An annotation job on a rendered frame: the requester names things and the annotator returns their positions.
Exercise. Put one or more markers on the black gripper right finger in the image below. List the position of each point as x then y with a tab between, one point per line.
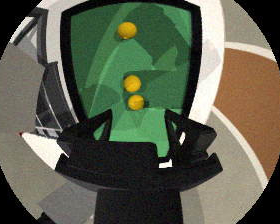
198	136

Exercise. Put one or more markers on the green tray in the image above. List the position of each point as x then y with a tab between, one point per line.
165	54

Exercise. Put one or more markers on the yellow marble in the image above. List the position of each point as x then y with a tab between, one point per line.
136	102
132	83
126	30

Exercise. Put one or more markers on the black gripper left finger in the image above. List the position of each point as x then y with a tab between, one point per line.
86	128

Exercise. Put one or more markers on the grey slanted cover panel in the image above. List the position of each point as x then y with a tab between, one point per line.
20	79

